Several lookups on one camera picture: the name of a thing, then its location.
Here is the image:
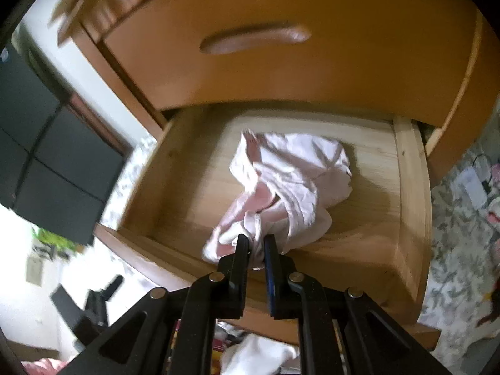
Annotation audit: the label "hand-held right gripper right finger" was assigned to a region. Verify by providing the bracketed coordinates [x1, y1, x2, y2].
[262, 234, 450, 375]

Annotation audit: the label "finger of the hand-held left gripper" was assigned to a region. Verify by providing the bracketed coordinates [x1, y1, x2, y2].
[99, 275, 124, 301]

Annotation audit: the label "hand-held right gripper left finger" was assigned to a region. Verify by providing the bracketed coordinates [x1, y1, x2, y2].
[78, 234, 251, 375]

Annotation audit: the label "pink garment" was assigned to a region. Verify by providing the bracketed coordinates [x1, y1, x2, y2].
[202, 129, 354, 271]

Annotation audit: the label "wooden nightstand drawer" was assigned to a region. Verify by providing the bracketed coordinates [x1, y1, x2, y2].
[78, 0, 481, 115]
[94, 105, 443, 352]

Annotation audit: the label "beige box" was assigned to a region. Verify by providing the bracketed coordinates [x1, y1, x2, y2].
[25, 256, 44, 284]

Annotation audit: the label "green printed packets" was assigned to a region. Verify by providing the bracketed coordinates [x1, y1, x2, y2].
[34, 226, 79, 251]

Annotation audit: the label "dark grey wardrobe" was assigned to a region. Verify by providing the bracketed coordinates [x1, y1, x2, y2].
[0, 47, 129, 248]

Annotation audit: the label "white power adapter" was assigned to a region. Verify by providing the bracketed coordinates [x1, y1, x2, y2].
[455, 166, 490, 208]

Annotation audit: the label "closed wooden nightstand drawer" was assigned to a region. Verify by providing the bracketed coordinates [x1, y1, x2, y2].
[78, 0, 481, 115]

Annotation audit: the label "wooden nightstand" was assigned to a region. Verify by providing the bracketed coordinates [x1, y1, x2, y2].
[51, 0, 500, 182]

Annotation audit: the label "black cable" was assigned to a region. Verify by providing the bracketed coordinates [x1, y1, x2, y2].
[471, 153, 496, 195]

